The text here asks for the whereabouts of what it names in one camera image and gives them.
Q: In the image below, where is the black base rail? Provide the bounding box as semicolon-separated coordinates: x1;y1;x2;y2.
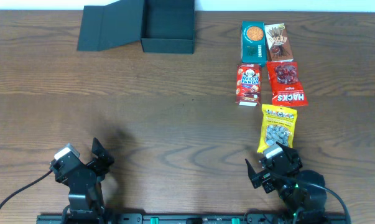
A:
36;213;347;224

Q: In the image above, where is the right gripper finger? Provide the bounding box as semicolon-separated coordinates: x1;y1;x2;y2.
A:
245;159;261;189
276;142;299;162

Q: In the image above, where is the yellow Hacks candy bag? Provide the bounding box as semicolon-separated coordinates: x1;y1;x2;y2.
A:
257;104;297;153

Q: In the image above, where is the brown Pocky box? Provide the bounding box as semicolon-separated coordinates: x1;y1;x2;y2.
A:
264;23;294;62

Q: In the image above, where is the red Hacks candy bag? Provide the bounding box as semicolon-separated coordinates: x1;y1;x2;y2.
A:
266;62;308;107

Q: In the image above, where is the dark green gift box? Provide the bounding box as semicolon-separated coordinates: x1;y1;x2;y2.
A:
77;0;195;54

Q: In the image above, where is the red Hello Panda box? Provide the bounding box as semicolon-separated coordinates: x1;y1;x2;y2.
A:
236;63;261;106

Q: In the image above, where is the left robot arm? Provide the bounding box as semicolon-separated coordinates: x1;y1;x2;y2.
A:
50;138;114;223

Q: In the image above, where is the teal Chunkies cookie box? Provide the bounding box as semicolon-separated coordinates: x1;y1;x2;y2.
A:
240;21;267;67

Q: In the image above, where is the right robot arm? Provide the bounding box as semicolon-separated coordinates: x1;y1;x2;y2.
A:
246;142;326;223

